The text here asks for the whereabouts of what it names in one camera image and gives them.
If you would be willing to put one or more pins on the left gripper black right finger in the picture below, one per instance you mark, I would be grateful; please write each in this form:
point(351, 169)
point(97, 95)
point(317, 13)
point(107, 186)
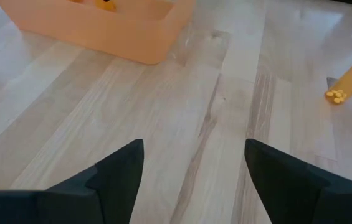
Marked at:
point(303, 199)

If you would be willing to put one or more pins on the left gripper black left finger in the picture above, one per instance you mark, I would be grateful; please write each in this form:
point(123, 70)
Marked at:
point(69, 205)

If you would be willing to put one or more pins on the orange pill bottle white cap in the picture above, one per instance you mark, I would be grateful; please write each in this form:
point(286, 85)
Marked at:
point(350, 82)
point(105, 5)

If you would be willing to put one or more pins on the translucent orange plastic bin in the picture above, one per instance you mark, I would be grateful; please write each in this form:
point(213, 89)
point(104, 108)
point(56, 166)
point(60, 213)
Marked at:
point(101, 31)

